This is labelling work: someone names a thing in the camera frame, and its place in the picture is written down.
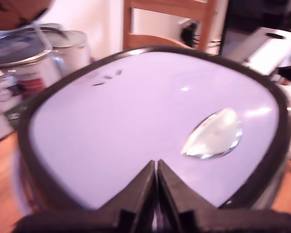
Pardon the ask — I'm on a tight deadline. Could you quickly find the wooden chair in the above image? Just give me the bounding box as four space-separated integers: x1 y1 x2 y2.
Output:
123 0 219 53

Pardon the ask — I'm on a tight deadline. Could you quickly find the black Philips rice cooker body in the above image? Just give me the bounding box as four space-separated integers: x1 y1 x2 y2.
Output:
11 97 291 219

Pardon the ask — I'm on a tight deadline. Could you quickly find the dark cabinet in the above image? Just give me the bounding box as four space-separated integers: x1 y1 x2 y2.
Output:
220 0 291 57

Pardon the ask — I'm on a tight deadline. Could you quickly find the black plug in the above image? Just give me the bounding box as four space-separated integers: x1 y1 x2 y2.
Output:
180 21 200 47

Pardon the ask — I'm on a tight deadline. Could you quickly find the white flat box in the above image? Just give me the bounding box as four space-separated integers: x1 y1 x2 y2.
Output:
242 26 291 76

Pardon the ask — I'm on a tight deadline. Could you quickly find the large silver tin can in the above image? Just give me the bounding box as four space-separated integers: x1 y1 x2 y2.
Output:
0 24 62 99

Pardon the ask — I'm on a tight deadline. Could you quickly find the rice cooker lid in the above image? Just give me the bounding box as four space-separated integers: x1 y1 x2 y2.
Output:
16 44 291 212

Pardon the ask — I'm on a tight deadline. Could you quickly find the plain silver tin can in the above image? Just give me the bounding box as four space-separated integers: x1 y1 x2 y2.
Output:
50 30 92 73

